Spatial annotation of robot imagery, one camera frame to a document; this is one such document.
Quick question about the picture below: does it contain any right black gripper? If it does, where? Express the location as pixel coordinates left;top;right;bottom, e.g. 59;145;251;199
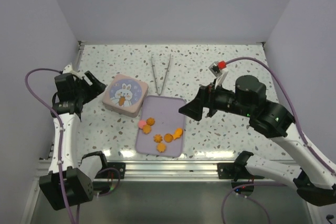
178;78;252;121

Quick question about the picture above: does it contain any cookie tin with liners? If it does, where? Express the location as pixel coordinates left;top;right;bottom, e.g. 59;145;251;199
102;99;143;118

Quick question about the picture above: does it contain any lavender plastic tray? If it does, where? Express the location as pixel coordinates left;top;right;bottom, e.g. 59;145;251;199
135;95;185;158

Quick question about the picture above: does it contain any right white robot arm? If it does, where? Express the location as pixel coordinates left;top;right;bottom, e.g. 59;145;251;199
179;75;335;206

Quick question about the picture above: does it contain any orange fish cookie right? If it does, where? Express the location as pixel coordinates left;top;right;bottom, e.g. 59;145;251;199
173;128;183;140

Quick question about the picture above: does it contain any orange chip cookie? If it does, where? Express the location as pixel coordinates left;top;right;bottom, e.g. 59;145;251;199
163;133;174;143

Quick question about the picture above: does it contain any orange rosette cookie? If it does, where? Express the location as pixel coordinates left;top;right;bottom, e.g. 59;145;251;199
153;134;163;143

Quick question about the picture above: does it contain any orange swirl cookie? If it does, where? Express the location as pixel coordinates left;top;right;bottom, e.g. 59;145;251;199
146;118;155;126

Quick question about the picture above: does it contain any pink sandwich cookie left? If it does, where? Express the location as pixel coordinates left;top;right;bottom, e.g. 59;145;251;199
138;120;146;129

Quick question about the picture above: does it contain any orange leaf cookie bottom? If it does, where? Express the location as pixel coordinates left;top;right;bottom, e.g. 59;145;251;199
156;142;166;153

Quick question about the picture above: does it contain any orange leaf cookie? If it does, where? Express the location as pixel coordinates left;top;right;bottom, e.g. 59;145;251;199
156;142;166;153
142;125;152;134

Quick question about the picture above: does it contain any orange leaf cookie left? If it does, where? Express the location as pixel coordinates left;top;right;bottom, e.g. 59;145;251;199
142;125;152;134

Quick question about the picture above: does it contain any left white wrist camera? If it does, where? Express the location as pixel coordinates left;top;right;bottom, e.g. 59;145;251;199
62;63;80;77

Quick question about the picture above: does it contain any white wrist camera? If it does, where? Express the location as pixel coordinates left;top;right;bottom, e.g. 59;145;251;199
209;61;229;89
62;63;80;77

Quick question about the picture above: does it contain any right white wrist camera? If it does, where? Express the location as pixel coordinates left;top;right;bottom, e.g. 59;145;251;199
209;61;229;89

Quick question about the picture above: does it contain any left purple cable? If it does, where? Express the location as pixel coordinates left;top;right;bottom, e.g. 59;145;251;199
25;68;121;224

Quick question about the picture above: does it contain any purple cable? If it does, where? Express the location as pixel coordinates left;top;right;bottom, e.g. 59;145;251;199
25;68;121;224
220;56;336;224

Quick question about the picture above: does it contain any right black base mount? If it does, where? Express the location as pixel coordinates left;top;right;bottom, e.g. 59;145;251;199
217;151;254;182

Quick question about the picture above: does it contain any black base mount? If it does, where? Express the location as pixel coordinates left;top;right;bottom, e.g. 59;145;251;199
95;162;126;179
217;151;254;182

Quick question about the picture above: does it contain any aluminium front rail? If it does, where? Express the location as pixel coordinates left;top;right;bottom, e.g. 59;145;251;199
34;159;302;183

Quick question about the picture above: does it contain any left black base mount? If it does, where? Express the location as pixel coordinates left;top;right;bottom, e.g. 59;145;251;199
95;162;126;179

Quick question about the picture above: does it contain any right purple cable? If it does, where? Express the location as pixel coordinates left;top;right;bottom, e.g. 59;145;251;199
220;56;336;224

